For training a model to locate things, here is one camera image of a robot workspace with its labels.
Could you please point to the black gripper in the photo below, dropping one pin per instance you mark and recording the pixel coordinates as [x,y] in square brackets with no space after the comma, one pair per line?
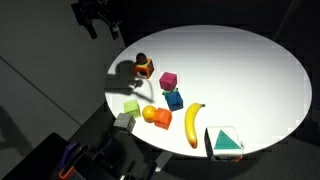
[95,10]

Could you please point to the orange plushy cube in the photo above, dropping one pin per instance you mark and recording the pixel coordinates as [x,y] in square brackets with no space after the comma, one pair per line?
[145,70]

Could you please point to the magenta foam cube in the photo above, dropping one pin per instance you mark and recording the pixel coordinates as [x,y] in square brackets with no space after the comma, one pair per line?
[167,81]

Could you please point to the lime green foam cube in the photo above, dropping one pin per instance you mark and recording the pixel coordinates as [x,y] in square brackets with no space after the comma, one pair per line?
[132,107]

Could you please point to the dark green foam cube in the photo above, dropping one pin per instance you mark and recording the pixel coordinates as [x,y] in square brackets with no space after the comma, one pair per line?
[170,90]

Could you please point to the grey foam cube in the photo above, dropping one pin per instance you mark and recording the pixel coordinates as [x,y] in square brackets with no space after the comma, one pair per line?
[124,122]

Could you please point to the blue foam cube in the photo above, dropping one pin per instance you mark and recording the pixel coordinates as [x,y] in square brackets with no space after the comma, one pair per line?
[174,100]

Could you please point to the yellow ball fruit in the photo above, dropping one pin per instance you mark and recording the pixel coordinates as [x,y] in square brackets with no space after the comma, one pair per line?
[149,113]

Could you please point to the orange foam block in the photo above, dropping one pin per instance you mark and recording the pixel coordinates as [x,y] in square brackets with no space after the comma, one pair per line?
[162,118]

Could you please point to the yellow banana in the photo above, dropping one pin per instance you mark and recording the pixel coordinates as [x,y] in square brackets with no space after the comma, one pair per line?
[191,123]

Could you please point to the purple clamp orange tips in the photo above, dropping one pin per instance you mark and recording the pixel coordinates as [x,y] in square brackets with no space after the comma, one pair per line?
[68,156]

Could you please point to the black equipment cart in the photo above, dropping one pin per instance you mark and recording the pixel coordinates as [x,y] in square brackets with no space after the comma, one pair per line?
[40,156]

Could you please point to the white table base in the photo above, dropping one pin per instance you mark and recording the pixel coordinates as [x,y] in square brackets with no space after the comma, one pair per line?
[163,161]

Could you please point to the white box green triangle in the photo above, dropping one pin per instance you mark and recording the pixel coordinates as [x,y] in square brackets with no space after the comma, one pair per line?
[224,141]

